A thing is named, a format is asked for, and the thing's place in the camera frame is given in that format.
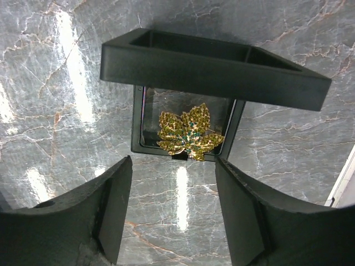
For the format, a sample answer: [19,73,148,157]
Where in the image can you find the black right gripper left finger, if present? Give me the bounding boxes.
[1,156,133,265]

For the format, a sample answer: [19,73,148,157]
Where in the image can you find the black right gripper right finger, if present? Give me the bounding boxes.
[215,158,354,265]

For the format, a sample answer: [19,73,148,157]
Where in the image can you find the black brooch display box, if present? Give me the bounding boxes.
[100,28,332,161]

